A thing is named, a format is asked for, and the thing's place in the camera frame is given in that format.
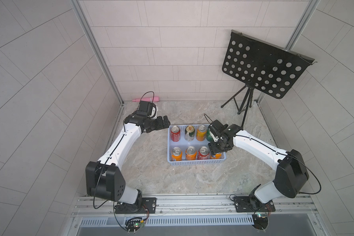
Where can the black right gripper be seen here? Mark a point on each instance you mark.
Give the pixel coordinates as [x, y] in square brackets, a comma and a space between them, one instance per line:
[212, 149]

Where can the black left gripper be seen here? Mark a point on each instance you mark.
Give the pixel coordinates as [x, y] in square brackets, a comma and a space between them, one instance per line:
[160, 125]

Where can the green Sprite can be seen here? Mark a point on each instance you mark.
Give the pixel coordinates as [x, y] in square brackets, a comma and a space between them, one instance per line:
[209, 136]

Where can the orange Fanta can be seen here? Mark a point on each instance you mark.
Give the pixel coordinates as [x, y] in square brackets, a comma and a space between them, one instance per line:
[216, 156]

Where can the orange yellow soda can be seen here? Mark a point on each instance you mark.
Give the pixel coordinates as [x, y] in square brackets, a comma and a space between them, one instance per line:
[201, 133]

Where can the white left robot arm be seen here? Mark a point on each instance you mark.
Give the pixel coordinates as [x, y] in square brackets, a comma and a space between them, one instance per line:
[104, 179]

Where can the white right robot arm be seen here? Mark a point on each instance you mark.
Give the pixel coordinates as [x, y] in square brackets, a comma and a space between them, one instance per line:
[291, 173]

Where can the light blue plastic basket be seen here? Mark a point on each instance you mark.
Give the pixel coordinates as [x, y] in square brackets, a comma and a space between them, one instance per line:
[183, 144]

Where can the red cola can back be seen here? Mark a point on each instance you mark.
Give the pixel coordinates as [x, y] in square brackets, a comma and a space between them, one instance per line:
[175, 133]

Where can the red cola can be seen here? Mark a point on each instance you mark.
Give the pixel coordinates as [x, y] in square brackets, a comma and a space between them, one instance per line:
[203, 153]
[175, 133]

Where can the pink handheld microphone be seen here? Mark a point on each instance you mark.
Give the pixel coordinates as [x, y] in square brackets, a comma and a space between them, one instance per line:
[148, 99]

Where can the red cola can front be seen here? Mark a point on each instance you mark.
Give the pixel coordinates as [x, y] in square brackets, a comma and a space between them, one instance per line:
[203, 153]

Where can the white green beer can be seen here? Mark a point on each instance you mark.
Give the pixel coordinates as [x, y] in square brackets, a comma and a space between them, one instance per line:
[189, 133]

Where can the orange can front left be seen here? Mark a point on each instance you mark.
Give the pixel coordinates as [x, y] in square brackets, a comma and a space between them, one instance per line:
[176, 154]

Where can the orange can front middle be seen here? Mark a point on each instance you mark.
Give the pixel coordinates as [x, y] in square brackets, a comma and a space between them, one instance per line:
[191, 153]

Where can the black perforated music stand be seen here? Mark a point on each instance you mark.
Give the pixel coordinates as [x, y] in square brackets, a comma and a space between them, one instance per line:
[262, 66]

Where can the right circuit board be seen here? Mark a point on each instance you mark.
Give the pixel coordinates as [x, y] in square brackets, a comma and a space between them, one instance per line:
[260, 222]

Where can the circuit board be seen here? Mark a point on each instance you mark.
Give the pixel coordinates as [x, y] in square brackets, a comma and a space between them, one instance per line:
[260, 222]
[134, 224]

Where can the left circuit board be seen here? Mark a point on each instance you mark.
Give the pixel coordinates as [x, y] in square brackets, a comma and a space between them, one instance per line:
[134, 224]

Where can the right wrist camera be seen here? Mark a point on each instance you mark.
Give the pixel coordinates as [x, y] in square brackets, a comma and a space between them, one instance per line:
[216, 128]

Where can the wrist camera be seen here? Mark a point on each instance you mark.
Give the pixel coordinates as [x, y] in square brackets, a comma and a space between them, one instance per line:
[146, 109]
[216, 128]

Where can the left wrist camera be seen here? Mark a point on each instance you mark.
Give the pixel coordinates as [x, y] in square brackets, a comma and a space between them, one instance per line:
[146, 109]

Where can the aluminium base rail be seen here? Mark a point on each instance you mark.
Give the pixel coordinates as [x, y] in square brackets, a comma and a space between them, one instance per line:
[192, 210]

